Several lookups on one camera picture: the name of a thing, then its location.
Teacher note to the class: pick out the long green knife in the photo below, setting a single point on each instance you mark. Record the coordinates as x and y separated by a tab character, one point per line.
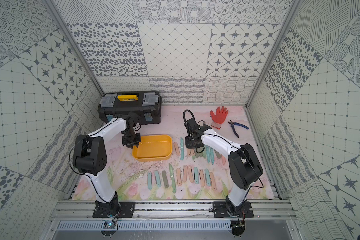
172	176

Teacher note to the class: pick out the light teal folding knife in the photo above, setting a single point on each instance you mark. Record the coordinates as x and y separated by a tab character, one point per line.
157	178

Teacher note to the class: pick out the black plastic toolbox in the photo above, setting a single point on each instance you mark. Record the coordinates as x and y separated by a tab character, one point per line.
146	104

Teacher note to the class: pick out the aluminium frame rail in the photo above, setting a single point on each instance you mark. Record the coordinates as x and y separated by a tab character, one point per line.
179	210

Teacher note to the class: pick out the beige pink knife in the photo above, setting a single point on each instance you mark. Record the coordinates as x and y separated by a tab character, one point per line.
179	176

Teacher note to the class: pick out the grey green knife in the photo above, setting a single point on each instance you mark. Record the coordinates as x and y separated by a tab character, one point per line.
165	179

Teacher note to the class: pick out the long teal knife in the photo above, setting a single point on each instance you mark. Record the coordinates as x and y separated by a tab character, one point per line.
182	149

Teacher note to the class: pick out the yellow plastic storage box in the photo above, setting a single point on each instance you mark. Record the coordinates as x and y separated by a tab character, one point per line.
153	148

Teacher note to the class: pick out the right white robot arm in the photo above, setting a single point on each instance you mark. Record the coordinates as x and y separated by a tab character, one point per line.
244	165

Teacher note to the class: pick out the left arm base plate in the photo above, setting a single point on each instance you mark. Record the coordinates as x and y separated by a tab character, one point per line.
112	210

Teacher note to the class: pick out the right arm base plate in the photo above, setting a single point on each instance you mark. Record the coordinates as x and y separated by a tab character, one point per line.
227	210

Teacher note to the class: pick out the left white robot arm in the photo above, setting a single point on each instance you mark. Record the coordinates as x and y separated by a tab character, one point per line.
90	159

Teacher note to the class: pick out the floral pink table mat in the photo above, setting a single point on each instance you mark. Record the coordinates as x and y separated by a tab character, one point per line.
182	175

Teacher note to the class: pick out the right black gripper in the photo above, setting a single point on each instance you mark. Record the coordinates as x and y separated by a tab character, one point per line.
188	145

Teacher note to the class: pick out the red work glove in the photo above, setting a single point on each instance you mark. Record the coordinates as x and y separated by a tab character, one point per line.
219	117

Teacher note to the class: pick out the pale pink folding knife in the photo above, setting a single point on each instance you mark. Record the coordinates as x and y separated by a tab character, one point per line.
177	149

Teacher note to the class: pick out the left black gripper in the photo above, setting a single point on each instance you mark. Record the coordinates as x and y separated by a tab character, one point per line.
131	140

